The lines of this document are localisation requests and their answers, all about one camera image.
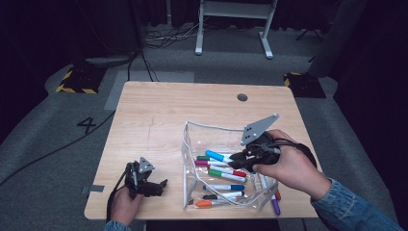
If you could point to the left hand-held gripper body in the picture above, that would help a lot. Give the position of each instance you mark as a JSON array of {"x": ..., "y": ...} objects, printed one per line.
[{"x": 138, "y": 183}]

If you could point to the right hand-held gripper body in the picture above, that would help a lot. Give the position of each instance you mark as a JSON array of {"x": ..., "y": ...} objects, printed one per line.
[{"x": 260, "y": 150}]

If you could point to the red marker pen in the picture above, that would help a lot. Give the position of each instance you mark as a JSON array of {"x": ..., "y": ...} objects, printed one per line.
[{"x": 240, "y": 174}]

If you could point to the dark blue marker pen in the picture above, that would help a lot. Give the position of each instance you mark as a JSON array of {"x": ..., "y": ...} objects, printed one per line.
[{"x": 237, "y": 187}]

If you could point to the light blue marker pen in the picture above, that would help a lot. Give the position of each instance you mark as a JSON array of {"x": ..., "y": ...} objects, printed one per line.
[{"x": 214, "y": 155}]

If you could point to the light green marker pen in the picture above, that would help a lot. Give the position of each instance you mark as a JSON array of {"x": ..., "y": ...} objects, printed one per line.
[{"x": 215, "y": 173}]

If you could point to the clear plastic bag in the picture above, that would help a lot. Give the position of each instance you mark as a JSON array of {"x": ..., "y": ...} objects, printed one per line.
[{"x": 211, "y": 138}]

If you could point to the dark green marker pen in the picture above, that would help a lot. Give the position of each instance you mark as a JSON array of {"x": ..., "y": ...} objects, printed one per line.
[{"x": 202, "y": 158}]

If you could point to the magenta marker pen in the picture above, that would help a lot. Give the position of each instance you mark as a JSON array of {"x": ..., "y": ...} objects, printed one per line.
[{"x": 201, "y": 163}]

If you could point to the black marker pen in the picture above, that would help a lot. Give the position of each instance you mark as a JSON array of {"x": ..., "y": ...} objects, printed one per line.
[{"x": 209, "y": 196}]

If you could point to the orange marker pen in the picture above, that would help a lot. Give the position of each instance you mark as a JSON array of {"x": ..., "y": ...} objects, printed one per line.
[{"x": 203, "y": 203}]

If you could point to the purple marker pen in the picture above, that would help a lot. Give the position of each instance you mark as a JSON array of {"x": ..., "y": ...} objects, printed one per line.
[{"x": 276, "y": 208}]

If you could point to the person's left hand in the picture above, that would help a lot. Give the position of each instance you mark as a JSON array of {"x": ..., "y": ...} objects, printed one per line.
[{"x": 123, "y": 207}]

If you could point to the person's right hand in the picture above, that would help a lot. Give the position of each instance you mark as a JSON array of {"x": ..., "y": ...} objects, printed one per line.
[{"x": 295, "y": 170}]

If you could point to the grey tape strip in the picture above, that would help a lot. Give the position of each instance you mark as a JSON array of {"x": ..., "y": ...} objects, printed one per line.
[{"x": 96, "y": 188}]

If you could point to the yellow black striped base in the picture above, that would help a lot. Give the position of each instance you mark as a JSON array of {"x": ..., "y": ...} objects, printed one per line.
[
  {"x": 304, "y": 86},
  {"x": 80, "y": 82}
]

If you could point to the black tripod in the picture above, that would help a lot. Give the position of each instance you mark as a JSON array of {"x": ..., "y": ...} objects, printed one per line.
[{"x": 308, "y": 32}]

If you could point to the grey cloth cover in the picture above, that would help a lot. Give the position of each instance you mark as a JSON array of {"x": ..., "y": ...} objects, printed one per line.
[{"x": 336, "y": 38}]

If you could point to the white desk frame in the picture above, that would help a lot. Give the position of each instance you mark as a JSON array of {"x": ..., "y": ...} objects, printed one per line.
[{"x": 235, "y": 9}]

